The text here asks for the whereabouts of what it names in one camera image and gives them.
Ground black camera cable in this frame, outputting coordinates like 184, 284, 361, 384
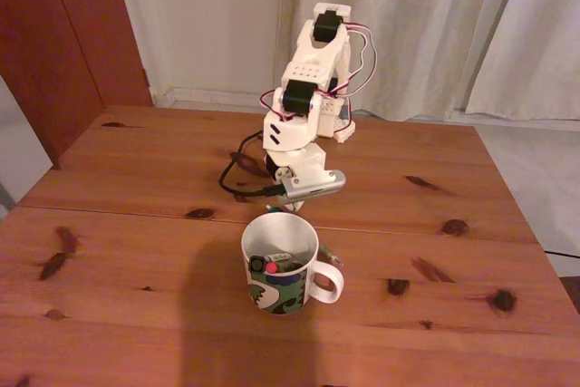
218, 129, 285, 200

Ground brown wooden door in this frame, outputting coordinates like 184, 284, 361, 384
0, 0, 153, 170

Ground green pen clear tip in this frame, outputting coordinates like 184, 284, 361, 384
266, 203, 346, 267

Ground white mug green blue pattern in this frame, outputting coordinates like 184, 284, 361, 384
240, 210, 345, 315

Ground black floor cable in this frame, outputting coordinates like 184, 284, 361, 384
542, 247, 580, 260

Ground silver camera box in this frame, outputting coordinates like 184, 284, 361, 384
275, 169, 348, 205

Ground white marker black cap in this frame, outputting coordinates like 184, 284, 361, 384
247, 250, 295, 276

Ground black pen red tip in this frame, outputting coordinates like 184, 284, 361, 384
264, 261, 304, 276

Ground white curtain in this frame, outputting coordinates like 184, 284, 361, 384
464, 0, 580, 124
274, 0, 531, 121

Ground red white servo wires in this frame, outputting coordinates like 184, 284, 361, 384
260, 22, 381, 124

